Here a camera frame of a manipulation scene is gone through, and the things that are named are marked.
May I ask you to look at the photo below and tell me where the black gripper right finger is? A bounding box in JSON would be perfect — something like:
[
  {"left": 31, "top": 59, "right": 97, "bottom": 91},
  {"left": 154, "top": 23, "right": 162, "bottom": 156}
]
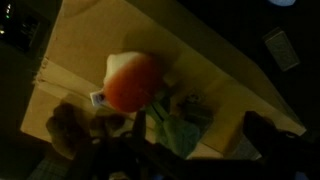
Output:
[{"left": 243, "top": 111, "right": 288, "bottom": 159}]

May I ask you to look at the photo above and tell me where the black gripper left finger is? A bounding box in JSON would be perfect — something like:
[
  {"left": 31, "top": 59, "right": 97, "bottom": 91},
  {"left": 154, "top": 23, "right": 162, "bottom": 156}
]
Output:
[{"left": 132, "top": 111, "right": 146, "bottom": 139}]

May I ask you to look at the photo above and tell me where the brown plush toy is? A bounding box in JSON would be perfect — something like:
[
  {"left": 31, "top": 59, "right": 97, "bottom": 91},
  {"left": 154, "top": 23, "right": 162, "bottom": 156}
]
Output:
[{"left": 46, "top": 103, "right": 125, "bottom": 160}]

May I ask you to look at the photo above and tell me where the cardboard box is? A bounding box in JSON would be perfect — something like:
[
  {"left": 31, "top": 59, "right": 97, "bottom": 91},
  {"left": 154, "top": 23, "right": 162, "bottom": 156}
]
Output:
[{"left": 21, "top": 0, "right": 305, "bottom": 159}]

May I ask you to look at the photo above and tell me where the black block far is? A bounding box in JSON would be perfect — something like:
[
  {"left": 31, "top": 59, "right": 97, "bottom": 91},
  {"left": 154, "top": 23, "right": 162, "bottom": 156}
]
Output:
[{"left": 178, "top": 94, "right": 214, "bottom": 128}]

